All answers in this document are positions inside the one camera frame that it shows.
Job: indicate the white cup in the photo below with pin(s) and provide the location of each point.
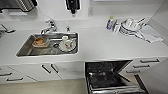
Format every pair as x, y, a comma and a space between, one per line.
67, 44

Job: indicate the black soap dispenser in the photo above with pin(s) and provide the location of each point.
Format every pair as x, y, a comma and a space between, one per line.
72, 6

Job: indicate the orange bowl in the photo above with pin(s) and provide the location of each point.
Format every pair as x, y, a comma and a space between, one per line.
40, 42

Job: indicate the small chrome sink knob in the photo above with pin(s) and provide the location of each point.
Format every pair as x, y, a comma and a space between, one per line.
67, 29

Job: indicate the chrome faucet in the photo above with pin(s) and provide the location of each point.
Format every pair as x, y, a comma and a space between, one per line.
50, 26

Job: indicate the white wall outlet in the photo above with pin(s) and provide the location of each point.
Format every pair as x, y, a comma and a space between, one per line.
91, 11

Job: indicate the blue dish soap bottle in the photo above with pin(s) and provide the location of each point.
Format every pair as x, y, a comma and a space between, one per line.
110, 23

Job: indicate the steel sink basin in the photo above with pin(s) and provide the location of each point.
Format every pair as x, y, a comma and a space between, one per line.
25, 50

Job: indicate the white dish cloth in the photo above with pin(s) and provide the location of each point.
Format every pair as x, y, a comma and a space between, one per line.
150, 34

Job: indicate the steel paper towel dispenser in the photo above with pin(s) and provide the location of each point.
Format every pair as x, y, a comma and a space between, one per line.
20, 4

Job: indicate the white drawer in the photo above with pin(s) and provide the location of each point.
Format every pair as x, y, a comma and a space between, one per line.
150, 61
148, 71
18, 78
5, 70

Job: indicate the white lower cabinet door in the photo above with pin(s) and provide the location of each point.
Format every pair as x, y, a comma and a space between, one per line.
71, 70
33, 71

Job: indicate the stack of white dishes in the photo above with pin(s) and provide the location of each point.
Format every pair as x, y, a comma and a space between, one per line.
130, 27

